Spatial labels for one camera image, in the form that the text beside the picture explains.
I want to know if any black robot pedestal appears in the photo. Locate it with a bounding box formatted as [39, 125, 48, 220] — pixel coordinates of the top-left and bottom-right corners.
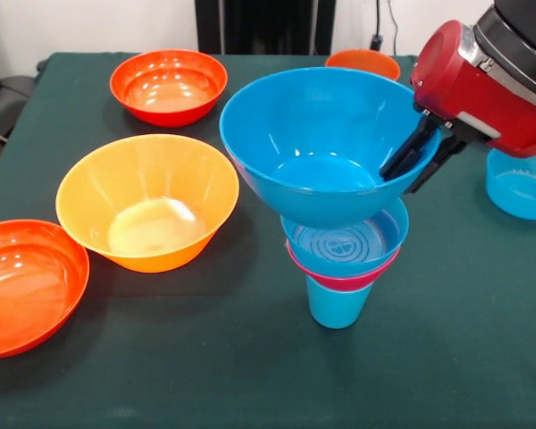
[194, 0, 337, 55]

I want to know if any dark green table cloth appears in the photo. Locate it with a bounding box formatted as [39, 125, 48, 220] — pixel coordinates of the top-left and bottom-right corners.
[0, 51, 536, 429]

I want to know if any blue cup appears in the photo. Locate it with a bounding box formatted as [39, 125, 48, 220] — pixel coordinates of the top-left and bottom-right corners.
[306, 274, 375, 331]

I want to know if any black cable with plug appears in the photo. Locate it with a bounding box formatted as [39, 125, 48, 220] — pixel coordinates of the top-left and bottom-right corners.
[368, 0, 399, 57]

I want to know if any small orange bowl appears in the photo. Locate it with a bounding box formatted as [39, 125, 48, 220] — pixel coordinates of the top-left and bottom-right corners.
[324, 48, 402, 82]

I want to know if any large orange bowl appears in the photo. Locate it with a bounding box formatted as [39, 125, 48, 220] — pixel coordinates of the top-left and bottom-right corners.
[109, 48, 229, 129]
[0, 218, 91, 360]

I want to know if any small pink bowl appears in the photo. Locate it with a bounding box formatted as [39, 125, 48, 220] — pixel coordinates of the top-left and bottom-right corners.
[287, 239, 402, 294]

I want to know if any large yellow-orange bowl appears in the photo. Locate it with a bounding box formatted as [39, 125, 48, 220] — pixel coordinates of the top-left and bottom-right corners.
[54, 133, 240, 273]

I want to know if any small blue bowl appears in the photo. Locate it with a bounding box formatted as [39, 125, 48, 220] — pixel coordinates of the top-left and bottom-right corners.
[280, 196, 410, 279]
[485, 147, 536, 221]

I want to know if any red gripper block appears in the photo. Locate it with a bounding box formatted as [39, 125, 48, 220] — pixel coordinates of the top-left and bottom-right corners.
[378, 19, 536, 196]

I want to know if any large blue bowl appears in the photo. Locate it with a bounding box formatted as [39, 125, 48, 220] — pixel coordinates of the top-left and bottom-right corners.
[218, 66, 443, 229]

